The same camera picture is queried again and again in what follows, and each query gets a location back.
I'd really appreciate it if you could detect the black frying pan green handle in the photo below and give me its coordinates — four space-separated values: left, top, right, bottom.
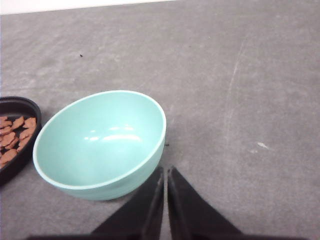
0 96 42 186

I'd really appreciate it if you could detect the brown beef piece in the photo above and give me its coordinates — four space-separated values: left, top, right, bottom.
11 116 25 130
18 128 34 147
0 132 19 150
0 116 13 135
0 148 17 168
23 117 37 129

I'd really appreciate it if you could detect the teal ceramic bowl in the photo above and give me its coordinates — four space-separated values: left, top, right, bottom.
33 90 167 201

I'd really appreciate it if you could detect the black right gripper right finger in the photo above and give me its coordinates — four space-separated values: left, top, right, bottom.
167 166 243 240

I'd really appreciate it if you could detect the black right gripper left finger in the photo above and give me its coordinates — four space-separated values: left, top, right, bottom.
91 167 164 240

